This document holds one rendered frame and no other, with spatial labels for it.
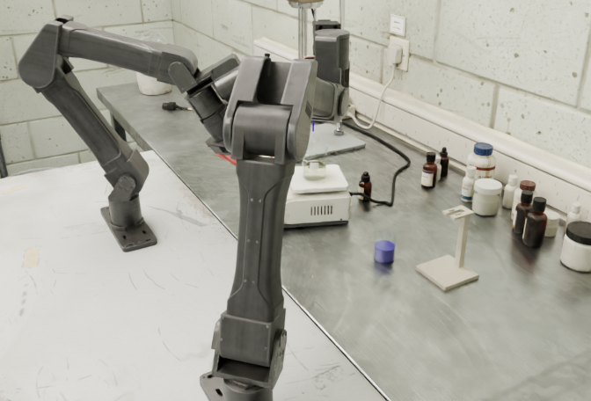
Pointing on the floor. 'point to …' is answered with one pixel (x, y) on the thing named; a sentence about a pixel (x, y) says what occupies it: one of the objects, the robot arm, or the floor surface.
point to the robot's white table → (130, 298)
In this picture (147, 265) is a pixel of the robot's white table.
